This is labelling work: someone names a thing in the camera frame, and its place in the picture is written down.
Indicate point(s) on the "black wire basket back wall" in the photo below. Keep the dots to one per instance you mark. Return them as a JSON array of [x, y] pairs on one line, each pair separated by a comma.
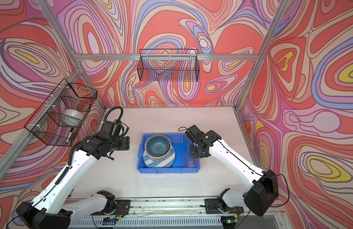
[[168, 65]]

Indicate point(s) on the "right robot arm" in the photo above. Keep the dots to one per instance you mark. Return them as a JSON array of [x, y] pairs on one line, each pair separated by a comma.
[[260, 189]]

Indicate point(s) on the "light green bowl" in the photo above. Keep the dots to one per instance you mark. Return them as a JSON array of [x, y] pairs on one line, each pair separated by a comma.
[[159, 157]]

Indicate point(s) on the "clear grey plastic cup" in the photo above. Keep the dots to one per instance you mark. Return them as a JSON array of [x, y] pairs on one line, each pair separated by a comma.
[[187, 143]]

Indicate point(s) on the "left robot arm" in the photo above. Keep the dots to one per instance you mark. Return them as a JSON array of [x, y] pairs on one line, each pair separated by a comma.
[[48, 210]]

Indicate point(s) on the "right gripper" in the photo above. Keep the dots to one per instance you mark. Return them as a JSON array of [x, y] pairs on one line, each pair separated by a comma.
[[194, 155]]

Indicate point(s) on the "white tape roll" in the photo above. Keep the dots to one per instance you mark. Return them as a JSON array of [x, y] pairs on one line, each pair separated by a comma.
[[71, 118]]

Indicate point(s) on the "clear pink plastic cup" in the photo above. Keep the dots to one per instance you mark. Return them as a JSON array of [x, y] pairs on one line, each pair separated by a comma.
[[190, 162]]

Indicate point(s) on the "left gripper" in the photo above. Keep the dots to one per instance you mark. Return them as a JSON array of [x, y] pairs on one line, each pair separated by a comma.
[[126, 142]]

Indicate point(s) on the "black wire basket left wall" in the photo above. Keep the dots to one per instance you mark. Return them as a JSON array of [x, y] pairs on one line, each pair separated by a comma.
[[45, 124]]

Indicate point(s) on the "dark teal bowl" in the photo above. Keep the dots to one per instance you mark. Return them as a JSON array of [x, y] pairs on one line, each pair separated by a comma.
[[157, 145]]

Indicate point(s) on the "black marker pen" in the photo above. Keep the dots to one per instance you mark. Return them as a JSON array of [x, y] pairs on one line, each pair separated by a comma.
[[69, 136]]

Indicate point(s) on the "black wire basket wall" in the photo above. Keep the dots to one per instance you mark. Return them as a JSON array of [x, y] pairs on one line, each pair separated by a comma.
[[168, 65], [45, 124]]

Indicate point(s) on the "blue plastic bin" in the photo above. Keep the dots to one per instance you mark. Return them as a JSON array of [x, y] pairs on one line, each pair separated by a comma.
[[178, 166]]

